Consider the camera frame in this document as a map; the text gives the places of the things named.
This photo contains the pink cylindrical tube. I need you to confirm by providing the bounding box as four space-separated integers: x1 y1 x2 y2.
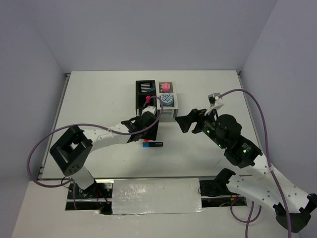
161 83 172 93

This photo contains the blue highlighter marker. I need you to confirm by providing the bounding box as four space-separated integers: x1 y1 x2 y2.
143 141 163 148

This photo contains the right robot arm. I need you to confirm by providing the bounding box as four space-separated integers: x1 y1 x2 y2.
176 109 317 233

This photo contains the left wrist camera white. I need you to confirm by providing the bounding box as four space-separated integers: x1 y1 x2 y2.
141 105 157 115

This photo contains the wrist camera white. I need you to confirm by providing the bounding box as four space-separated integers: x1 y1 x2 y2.
205 93 224 116
141 105 157 115

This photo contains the pink highlighter marker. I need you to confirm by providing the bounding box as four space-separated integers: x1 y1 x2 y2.
145 95 151 104

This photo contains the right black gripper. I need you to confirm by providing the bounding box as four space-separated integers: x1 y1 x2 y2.
174 105 227 148

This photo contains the white organizer container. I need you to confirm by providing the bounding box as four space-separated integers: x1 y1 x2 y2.
156 81 179 122

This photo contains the black organizer container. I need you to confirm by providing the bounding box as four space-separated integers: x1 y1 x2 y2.
135 80 157 116

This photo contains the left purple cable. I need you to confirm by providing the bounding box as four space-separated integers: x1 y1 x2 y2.
26 96 164 211

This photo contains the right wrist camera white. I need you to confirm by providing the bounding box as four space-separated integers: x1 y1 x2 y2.
205 93 224 116

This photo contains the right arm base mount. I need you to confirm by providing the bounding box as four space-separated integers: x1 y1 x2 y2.
197 177 247 208

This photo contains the silver tape cover panel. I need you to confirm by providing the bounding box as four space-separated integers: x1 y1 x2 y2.
112 178 203 215

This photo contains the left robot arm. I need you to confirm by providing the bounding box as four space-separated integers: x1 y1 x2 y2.
50 111 158 198

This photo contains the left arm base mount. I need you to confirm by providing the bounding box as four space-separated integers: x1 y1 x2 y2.
60 177 113 215

